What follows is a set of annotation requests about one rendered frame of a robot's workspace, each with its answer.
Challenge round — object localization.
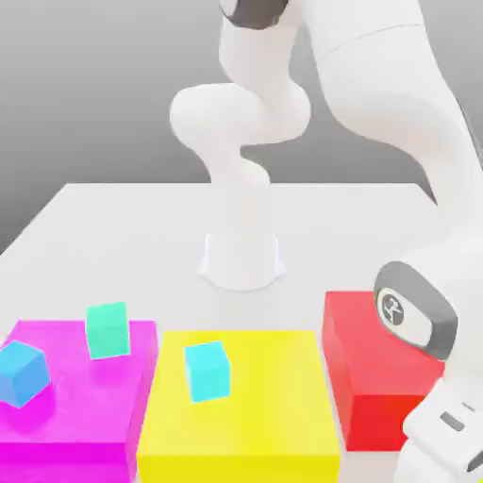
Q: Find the large magenta box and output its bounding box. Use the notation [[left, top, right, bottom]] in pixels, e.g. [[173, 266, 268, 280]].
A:
[[0, 319, 158, 483]]

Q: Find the small green cube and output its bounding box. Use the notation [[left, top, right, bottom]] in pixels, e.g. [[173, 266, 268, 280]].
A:
[[85, 301, 132, 360]]

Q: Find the large yellow box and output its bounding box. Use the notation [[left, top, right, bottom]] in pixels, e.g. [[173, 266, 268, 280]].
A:
[[136, 330, 342, 483]]

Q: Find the small blue cube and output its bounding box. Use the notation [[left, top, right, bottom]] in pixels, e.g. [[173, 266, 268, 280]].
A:
[[0, 340, 52, 409]]

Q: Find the small cyan cube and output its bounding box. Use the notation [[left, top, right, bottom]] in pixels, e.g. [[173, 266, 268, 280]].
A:
[[183, 341, 232, 404]]

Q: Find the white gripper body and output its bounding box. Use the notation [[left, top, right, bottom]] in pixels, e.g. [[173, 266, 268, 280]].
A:
[[393, 433, 483, 483]]

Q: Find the large red box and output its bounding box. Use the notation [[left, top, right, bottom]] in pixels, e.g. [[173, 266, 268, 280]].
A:
[[321, 290, 446, 453]]

